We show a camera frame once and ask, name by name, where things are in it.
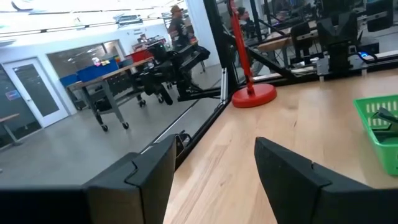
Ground small wooden side table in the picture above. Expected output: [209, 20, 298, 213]
[0, 113, 24, 147]

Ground red desk lamp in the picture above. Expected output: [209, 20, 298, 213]
[228, 0, 278, 109]

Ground wheeled wooden workbench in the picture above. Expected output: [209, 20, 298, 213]
[66, 57, 157, 133]

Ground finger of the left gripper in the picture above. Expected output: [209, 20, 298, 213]
[317, 24, 338, 44]
[337, 23, 358, 44]

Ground blue storage bin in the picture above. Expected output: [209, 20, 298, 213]
[76, 60, 120, 83]

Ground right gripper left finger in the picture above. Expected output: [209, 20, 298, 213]
[83, 134, 178, 224]

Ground red storage bin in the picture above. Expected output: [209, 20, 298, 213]
[124, 49, 154, 63]

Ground white framed glass door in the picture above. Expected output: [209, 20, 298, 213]
[2, 57, 70, 129]

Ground person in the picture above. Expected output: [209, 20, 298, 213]
[237, 6, 256, 39]
[169, 4, 196, 51]

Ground wooden background table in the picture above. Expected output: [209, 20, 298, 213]
[257, 20, 318, 68]

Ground black table-level camera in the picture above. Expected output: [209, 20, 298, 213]
[174, 130, 193, 157]

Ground black office chair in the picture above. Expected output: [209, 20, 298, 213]
[136, 42, 212, 107]

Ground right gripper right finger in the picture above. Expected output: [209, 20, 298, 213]
[254, 136, 383, 224]

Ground green plastic basket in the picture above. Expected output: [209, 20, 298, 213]
[353, 94, 398, 177]

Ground black table frame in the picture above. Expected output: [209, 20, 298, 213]
[146, 0, 398, 170]

